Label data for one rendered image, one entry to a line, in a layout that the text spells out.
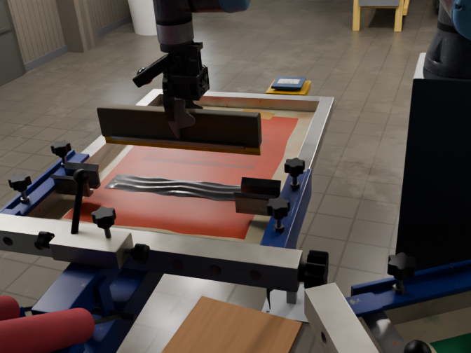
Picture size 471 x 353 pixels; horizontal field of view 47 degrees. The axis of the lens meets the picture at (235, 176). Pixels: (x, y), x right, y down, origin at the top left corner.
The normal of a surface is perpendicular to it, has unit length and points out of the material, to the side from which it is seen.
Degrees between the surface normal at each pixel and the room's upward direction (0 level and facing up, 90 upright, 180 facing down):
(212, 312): 0
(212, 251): 0
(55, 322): 56
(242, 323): 0
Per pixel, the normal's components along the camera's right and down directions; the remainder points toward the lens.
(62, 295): -0.06, -0.87
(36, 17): 0.93, 0.12
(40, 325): 0.76, -0.64
